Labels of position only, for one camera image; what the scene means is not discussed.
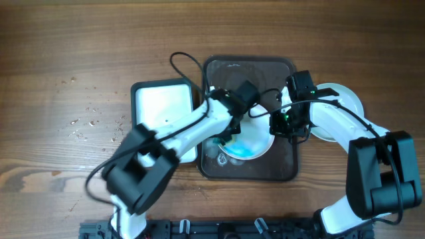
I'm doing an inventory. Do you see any dark brown serving tray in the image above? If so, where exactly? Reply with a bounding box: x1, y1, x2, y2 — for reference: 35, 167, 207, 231
197, 55, 299, 182

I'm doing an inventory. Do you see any right black cable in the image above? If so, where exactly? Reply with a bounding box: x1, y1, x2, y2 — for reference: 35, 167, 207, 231
247, 88, 404, 226

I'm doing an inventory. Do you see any left black cable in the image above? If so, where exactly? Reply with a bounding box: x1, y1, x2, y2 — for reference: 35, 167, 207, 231
84, 51, 213, 239

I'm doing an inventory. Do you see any green and yellow sponge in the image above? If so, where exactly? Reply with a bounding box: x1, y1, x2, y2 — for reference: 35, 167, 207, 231
214, 134, 238, 146

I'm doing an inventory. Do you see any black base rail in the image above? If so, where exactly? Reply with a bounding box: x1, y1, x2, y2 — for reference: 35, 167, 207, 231
78, 218, 375, 239

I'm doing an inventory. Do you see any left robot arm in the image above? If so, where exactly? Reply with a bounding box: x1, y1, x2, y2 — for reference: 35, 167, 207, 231
102, 81, 260, 238

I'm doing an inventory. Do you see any black cable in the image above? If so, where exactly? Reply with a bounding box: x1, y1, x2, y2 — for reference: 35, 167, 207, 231
84, 51, 213, 239
247, 88, 404, 226

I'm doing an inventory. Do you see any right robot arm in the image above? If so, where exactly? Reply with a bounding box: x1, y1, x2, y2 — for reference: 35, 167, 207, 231
270, 71, 422, 238

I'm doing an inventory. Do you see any white plate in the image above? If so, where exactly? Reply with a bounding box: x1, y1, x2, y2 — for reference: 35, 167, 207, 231
212, 101, 275, 161

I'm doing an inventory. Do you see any pale grey plate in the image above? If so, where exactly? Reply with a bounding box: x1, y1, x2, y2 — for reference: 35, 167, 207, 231
311, 83, 365, 143

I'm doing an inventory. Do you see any black tray with white water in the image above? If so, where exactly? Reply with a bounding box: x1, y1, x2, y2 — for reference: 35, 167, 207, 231
130, 78, 199, 164

